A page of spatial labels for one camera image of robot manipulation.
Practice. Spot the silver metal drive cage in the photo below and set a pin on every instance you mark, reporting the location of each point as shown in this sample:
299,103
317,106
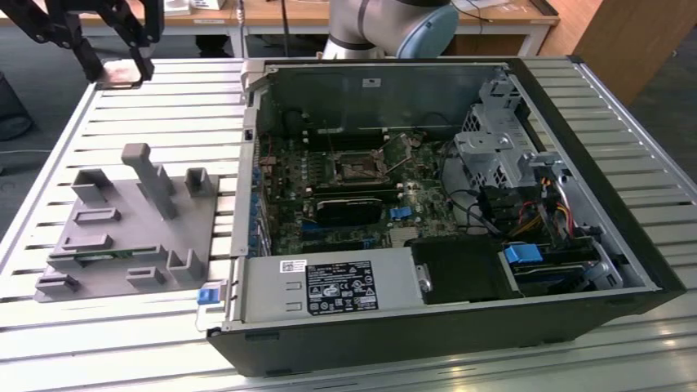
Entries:
489,143

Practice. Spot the black RAM slot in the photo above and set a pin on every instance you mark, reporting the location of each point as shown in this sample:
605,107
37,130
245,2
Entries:
353,188
353,195

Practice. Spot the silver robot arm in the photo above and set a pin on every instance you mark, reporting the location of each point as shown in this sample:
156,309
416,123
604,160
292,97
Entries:
353,24

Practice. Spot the black graphics card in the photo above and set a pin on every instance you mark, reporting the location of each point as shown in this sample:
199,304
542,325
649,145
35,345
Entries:
348,212

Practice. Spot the blue case latch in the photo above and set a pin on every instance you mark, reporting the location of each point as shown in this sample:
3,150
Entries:
209,296

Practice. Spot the green RAM stick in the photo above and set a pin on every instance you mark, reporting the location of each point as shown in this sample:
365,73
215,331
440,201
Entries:
123,253

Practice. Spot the wooden cabinet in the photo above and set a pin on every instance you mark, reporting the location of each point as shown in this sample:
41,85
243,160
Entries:
626,41

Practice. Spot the blue motherboard connector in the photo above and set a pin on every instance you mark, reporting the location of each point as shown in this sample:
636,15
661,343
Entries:
400,213

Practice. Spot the silver square CPU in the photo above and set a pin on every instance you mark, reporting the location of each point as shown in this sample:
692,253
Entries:
120,71

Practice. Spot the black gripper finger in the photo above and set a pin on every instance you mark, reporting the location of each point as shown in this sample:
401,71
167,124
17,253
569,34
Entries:
55,28
136,24

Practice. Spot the black open PC case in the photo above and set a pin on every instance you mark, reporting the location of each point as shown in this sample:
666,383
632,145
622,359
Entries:
381,351

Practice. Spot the silver chipset heatsink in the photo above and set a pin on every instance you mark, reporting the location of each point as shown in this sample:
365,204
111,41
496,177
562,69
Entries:
404,237

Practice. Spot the grey power supply unit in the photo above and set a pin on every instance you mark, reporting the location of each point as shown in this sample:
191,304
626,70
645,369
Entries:
267,286

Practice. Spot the black drive bay box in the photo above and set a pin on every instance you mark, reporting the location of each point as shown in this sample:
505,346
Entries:
462,269

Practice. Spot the blue disk carrier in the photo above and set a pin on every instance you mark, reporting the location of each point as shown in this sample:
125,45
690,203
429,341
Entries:
522,254

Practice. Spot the white desk device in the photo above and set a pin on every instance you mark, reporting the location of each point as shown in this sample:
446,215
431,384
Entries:
176,6

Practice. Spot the CPU socket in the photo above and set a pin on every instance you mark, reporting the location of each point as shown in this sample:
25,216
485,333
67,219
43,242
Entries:
356,169

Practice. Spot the grey parts rack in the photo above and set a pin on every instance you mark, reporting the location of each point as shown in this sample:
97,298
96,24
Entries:
141,228

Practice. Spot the green motherboard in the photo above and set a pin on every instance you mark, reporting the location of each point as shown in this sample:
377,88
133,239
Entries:
431,196

